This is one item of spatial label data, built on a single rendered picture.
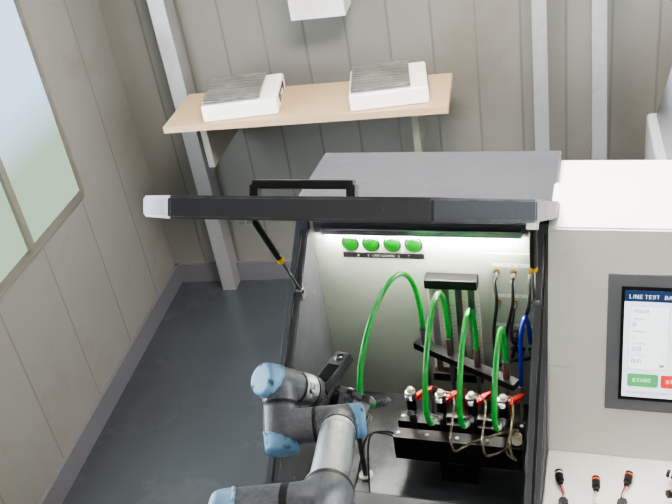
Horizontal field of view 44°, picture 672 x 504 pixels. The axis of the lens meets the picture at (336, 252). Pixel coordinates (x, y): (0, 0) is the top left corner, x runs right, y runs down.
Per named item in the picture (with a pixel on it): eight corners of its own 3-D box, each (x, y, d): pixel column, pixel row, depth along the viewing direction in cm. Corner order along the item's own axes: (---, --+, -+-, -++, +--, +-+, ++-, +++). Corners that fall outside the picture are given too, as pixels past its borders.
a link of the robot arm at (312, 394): (289, 368, 192) (314, 374, 186) (303, 372, 195) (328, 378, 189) (281, 401, 190) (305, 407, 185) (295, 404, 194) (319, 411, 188)
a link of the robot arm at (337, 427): (351, 496, 133) (362, 387, 181) (283, 502, 134) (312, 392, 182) (360, 563, 136) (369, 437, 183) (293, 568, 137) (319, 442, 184)
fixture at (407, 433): (398, 476, 232) (392, 436, 224) (406, 449, 240) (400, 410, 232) (524, 490, 222) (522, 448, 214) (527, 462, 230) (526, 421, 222)
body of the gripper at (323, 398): (328, 418, 201) (292, 409, 193) (337, 383, 203) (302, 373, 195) (351, 424, 196) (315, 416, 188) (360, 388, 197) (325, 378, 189)
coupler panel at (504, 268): (490, 351, 237) (485, 259, 221) (492, 343, 240) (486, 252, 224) (538, 354, 233) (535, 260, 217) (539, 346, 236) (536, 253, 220)
